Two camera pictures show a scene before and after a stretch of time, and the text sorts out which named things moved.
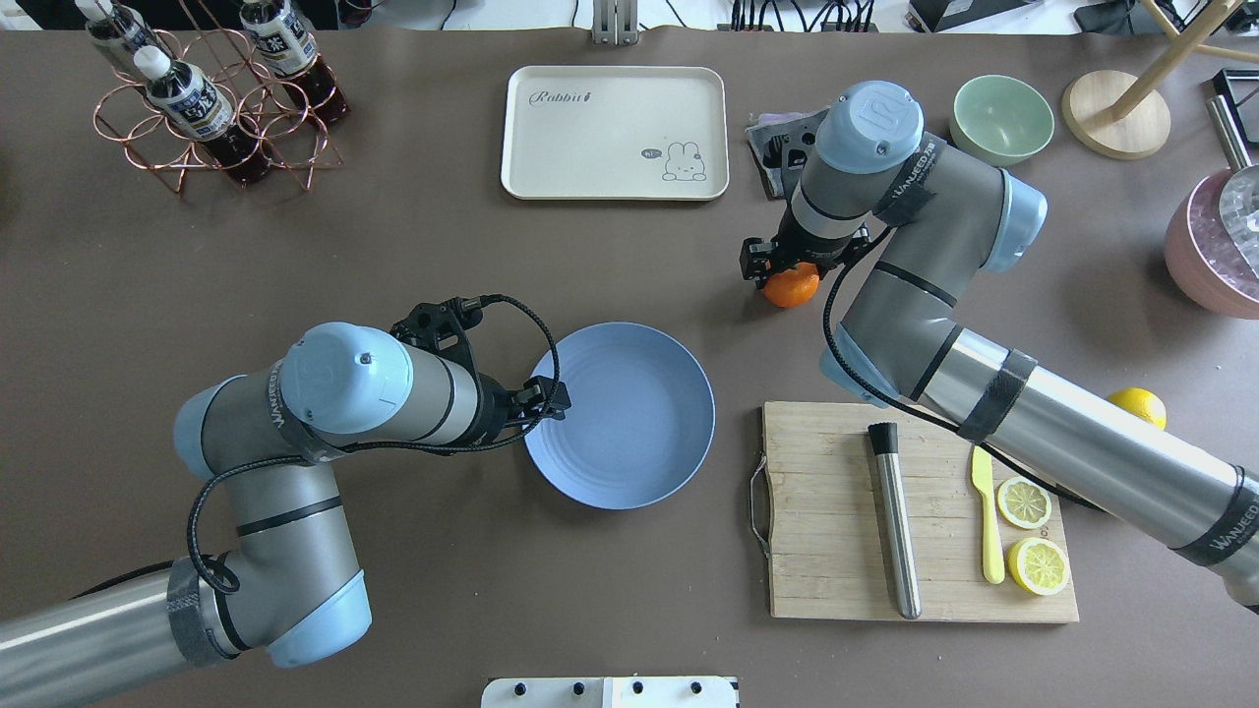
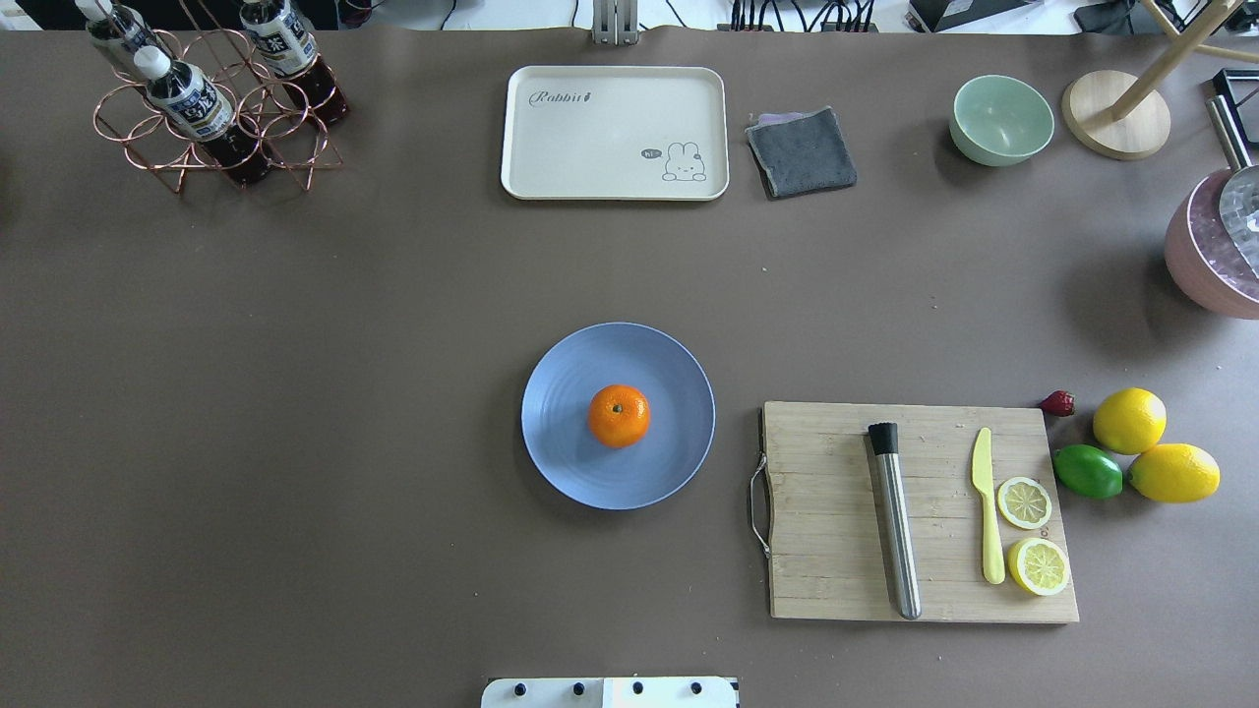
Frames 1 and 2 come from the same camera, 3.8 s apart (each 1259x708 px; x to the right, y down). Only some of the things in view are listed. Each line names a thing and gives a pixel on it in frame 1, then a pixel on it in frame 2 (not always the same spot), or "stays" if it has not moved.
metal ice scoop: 1238,204 stays
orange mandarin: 792,287 → 619,416
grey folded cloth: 781,142 stays
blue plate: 641,418 stays
